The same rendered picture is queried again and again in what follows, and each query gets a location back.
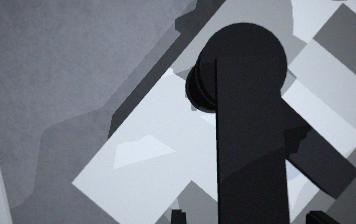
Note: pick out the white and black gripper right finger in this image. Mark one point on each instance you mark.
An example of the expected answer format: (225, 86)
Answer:
(319, 217)

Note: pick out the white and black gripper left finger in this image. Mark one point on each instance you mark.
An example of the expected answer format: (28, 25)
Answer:
(178, 217)

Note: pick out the grey rectangular sink basin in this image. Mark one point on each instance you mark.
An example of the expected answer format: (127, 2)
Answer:
(163, 156)

